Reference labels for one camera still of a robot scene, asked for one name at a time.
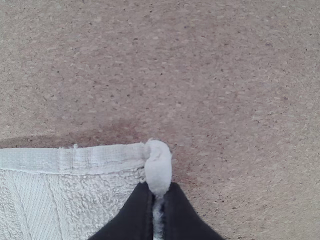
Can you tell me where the pale towel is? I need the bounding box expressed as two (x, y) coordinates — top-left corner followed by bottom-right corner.
(0, 137), (174, 240)

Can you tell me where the cork mat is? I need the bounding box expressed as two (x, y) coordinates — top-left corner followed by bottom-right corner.
(0, 0), (320, 240)

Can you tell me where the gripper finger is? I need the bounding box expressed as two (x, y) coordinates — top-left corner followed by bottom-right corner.
(162, 181), (225, 240)
(87, 182), (154, 240)

